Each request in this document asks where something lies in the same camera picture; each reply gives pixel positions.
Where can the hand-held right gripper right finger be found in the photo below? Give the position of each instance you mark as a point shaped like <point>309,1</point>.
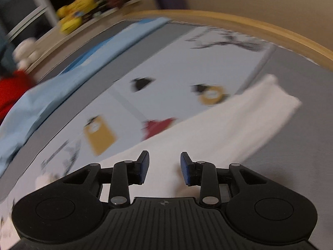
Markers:
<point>185,168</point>

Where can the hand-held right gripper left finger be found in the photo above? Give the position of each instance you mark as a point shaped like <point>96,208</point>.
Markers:
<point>144,165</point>

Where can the white garment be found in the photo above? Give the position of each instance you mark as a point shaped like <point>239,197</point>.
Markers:
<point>234,125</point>

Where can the light blue sheet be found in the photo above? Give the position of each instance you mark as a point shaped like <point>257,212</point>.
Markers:
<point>52,96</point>

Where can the window sill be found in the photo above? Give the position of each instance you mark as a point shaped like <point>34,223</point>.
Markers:
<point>65,41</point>

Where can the red blanket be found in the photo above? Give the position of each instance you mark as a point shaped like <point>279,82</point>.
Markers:
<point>13,93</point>

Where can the yellow plush toy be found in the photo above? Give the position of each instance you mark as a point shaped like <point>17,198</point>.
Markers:
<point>80,5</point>
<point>71,23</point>

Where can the white plush toy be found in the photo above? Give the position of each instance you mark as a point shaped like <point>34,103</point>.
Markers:
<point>26,52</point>

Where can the wooden bed frame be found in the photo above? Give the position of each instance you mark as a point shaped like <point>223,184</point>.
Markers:
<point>260,28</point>

